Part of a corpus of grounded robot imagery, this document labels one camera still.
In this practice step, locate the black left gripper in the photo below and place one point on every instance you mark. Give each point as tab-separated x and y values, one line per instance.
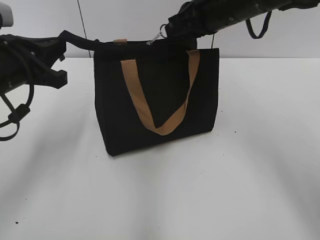
40	54

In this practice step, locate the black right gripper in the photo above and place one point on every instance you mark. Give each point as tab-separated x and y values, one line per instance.
188	23

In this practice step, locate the black tote bag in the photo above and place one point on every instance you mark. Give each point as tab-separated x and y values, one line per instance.
120	127

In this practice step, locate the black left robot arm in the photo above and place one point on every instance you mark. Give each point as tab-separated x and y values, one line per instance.
14	71

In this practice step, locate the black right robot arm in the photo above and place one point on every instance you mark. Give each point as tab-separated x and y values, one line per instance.
221	14

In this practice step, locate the tan rear bag handle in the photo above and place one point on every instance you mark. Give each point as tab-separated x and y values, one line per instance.
121	41

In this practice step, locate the tan bag handle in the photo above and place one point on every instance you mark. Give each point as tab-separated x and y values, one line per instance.
121	41
160	88

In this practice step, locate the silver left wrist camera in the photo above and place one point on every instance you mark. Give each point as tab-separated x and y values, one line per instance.
6	15

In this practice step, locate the tan front bag handle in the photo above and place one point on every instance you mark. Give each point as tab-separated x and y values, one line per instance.
160	88

